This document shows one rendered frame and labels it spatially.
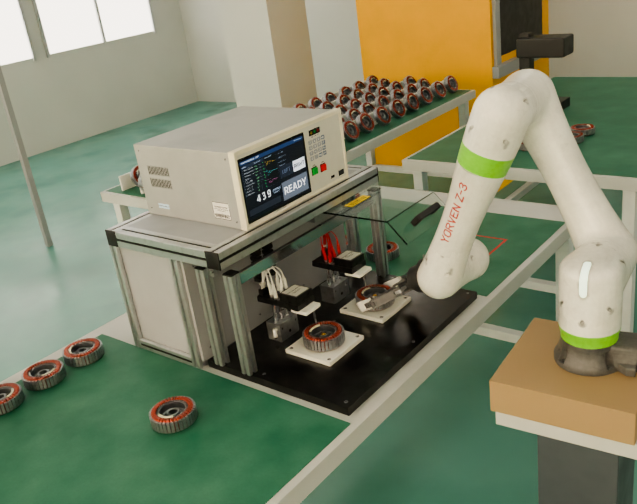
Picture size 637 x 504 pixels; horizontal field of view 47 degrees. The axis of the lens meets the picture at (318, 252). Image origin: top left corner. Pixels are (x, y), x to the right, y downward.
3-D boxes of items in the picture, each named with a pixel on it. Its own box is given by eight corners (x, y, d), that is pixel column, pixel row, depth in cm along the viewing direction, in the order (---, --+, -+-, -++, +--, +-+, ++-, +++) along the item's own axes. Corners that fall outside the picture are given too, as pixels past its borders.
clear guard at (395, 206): (452, 213, 207) (451, 193, 204) (407, 245, 190) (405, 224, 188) (358, 201, 227) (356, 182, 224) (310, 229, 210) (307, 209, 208)
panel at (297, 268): (348, 264, 241) (337, 178, 230) (204, 361, 196) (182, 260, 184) (346, 264, 242) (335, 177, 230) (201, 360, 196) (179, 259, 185)
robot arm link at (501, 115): (549, 91, 152) (495, 69, 156) (530, 106, 142) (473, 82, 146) (517, 167, 162) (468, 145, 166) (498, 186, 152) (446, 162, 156)
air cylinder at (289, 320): (299, 330, 205) (297, 312, 203) (282, 342, 200) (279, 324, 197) (286, 326, 208) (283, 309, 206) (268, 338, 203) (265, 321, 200)
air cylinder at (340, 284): (350, 293, 221) (348, 277, 219) (335, 304, 216) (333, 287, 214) (336, 290, 225) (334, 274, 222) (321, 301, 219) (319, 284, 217)
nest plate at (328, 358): (364, 339, 196) (363, 335, 195) (330, 366, 185) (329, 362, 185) (320, 327, 205) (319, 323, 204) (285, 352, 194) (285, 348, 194)
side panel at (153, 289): (208, 364, 199) (184, 256, 186) (200, 369, 196) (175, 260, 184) (143, 341, 216) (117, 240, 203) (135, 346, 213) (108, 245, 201)
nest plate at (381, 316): (411, 300, 212) (411, 296, 212) (383, 323, 202) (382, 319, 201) (369, 291, 221) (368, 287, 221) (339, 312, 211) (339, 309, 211)
